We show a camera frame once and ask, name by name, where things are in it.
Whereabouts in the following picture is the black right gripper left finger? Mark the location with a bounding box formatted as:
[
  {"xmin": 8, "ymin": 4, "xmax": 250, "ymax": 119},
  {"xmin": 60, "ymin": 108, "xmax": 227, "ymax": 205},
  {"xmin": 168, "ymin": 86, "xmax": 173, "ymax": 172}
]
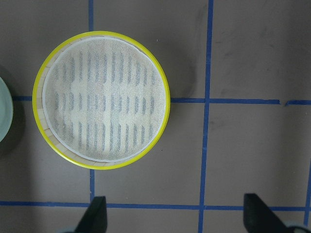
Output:
[{"xmin": 75, "ymin": 196, "xmax": 107, "ymax": 233}]

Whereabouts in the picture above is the yellow rimmed bamboo steamer layer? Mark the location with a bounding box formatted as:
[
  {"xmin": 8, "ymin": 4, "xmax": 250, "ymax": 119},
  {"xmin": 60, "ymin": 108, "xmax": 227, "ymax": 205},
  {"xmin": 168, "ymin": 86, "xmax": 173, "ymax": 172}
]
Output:
[{"xmin": 32, "ymin": 31, "xmax": 171, "ymax": 170}]

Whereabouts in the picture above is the light green plate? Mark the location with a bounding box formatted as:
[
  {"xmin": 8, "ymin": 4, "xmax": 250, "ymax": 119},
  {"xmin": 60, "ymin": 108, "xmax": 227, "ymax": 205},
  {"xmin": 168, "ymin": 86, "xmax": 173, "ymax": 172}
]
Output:
[{"xmin": 0, "ymin": 78, "xmax": 14, "ymax": 141}]

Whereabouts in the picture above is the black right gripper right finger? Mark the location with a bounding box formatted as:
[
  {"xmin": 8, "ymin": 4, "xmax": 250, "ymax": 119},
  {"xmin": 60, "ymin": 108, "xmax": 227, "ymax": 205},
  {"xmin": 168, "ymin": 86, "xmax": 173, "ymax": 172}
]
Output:
[{"xmin": 243, "ymin": 194, "xmax": 289, "ymax": 233}]

